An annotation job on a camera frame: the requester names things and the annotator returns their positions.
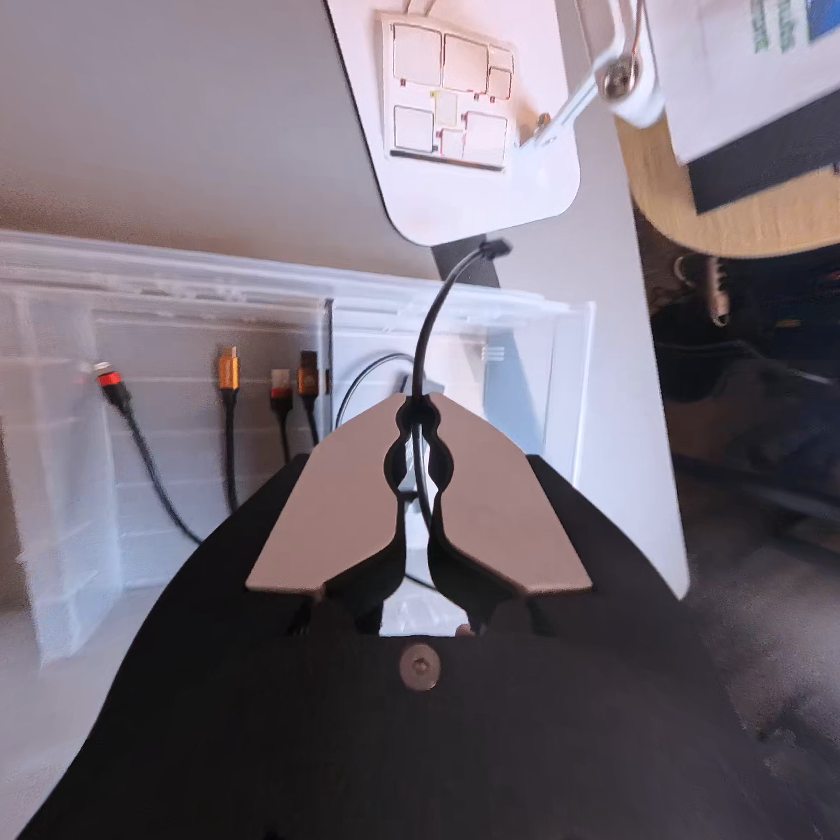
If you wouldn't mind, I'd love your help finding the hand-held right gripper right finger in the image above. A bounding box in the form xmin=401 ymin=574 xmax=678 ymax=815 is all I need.
xmin=423 ymin=391 xmax=594 ymax=598

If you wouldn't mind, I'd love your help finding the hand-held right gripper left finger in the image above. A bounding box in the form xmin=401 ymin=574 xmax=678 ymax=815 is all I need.
xmin=244 ymin=392 xmax=414 ymax=598

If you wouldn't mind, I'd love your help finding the orange plug black cable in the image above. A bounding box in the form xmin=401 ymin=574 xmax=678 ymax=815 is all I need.
xmin=217 ymin=346 xmax=242 ymax=514

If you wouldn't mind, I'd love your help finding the black hub cable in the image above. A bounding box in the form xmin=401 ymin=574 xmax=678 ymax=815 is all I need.
xmin=333 ymin=238 xmax=515 ymax=592

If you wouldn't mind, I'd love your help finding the clear plastic bin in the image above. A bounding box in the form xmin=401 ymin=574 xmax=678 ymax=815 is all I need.
xmin=0 ymin=228 xmax=597 ymax=667

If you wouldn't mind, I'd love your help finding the red plug black cable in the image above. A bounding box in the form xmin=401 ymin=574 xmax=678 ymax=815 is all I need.
xmin=88 ymin=357 xmax=203 ymax=547

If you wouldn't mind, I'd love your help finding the black backing panel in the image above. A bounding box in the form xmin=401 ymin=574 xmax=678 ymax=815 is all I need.
xmin=688 ymin=107 xmax=840 ymax=216

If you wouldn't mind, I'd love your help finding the white button pad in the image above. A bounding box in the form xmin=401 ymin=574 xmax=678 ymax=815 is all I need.
xmin=375 ymin=10 xmax=517 ymax=177

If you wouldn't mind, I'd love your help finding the dark orange plug cable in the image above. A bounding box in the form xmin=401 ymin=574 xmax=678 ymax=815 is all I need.
xmin=297 ymin=350 xmax=324 ymax=447

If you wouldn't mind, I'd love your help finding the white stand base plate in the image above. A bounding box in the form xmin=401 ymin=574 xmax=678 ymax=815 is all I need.
xmin=323 ymin=0 xmax=583 ymax=248

